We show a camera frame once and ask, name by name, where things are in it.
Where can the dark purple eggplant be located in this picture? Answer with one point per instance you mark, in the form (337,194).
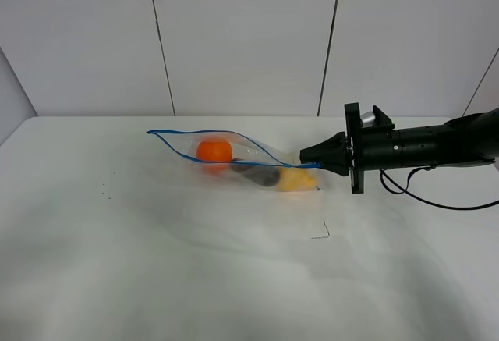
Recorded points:
(267,176)

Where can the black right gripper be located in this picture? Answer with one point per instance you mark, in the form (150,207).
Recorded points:
(333,154)

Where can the orange fruit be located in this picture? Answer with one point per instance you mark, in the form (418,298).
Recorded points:
(216,152)

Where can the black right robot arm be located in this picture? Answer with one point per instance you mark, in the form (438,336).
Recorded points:
(372,142)

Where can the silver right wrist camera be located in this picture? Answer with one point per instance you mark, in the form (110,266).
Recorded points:
(368,119)

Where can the yellow lemon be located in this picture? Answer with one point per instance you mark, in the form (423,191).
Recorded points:
(294,179)

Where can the clear blue-zip plastic bag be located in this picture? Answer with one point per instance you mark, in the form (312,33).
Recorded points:
(182,159)

